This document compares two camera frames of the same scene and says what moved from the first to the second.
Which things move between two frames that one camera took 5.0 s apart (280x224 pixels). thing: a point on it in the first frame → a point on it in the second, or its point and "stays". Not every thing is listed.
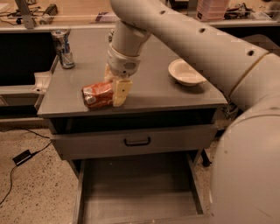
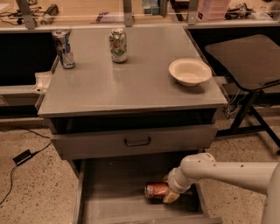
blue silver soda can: (61, 38) stays
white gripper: (122, 65) → (175, 181)
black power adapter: (24, 157) stays
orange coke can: (98, 95) → (156, 190)
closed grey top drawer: (134, 142) stays
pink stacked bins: (211, 10) stays
